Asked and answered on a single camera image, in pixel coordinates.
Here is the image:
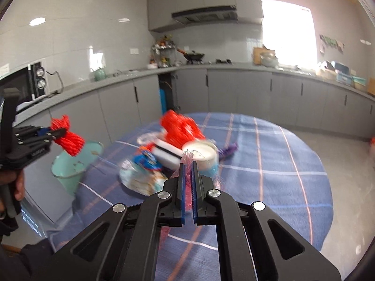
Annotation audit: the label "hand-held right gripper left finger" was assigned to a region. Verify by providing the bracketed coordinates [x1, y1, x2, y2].
[31, 163, 187, 281]

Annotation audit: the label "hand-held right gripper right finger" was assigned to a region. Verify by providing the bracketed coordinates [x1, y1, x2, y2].
[191, 161, 342, 281]

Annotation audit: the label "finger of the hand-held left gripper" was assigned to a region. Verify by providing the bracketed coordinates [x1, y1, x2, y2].
[16, 128, 67, 153]
[13, 125, 51, 138]

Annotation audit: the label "red mesh net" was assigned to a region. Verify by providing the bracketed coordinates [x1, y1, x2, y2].
[50, 115, 86, 156]

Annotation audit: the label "pinkish clear plastic wrap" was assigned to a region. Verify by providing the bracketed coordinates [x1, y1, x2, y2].
[160, 148, 224, 240]

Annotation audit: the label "white paper cup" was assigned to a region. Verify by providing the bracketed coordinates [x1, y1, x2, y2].
[182, 140, 220, 180]

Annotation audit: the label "mint green bin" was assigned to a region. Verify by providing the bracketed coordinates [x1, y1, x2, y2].
[51, 140, 105, 196]

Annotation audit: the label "clear plastic snack bag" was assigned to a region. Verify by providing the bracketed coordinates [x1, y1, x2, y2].
[120, 159, 169, 196]

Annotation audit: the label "blue snack packet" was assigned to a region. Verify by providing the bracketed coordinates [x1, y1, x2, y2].
[132, 148, 163, 172]

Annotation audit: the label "purple foil wrapper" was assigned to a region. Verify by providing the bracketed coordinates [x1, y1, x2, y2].
[218, 142, 238, 160]

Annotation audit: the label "red plastic bag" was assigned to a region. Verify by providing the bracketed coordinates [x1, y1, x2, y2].
[160, 110, 206, 150]

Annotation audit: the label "person's left forearm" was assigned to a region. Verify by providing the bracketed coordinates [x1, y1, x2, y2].
[0, 208, 57, 281]

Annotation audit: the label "person's left hand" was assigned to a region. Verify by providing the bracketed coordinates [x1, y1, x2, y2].
[0, 170, 26, 202]

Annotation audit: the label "black and white microwave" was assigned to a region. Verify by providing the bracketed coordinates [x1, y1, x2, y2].
[0, 60, 49, 112]

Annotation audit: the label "crumpled clear plastic bag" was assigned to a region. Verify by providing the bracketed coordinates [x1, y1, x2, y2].
[137, 132, 165, 147]

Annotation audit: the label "grey kitchen counter cabinets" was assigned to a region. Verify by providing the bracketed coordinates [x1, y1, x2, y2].
[12, 63, 375, 226]

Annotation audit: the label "blue plaid tablecloth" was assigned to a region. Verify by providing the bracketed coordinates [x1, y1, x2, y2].
[48, 112, 333, 281]

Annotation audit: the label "blue gas cylinder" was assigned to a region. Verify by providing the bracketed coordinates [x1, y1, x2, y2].
[159, 89, 168, 115]

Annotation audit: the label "gas stove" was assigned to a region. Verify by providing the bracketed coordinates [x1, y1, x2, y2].
[184, 59, 235, 65]

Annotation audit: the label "metal spice rack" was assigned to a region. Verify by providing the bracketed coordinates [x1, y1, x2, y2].
[149, 37, 178, 70]

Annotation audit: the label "black wok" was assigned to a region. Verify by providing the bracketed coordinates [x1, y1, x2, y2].
[177, 48, 206, 63]

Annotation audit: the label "grey pot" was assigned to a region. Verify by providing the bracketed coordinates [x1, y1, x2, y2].
[260, 51, 279, 67]

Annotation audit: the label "wooden cutting board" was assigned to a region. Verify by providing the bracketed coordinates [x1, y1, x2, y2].
[253, 47, 276, 65]

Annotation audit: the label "black range hood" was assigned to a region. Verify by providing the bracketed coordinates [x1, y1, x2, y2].
[171, 5, 238, 25]

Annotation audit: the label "bright window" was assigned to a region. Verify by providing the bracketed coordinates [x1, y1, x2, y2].
[261, 0, 317, 67]

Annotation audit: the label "blue storage box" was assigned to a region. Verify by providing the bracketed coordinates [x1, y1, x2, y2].
[335, 62, 354, 85]

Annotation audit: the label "mint plastic container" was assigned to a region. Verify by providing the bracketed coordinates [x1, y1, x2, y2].
[352, 76, 367, 91]

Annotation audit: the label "hanging cloths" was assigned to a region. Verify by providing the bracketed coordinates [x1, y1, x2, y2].
[319, 34, 345, 54]

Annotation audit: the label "black power cable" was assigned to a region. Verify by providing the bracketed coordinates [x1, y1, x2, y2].
[45, 71, 64, 96]

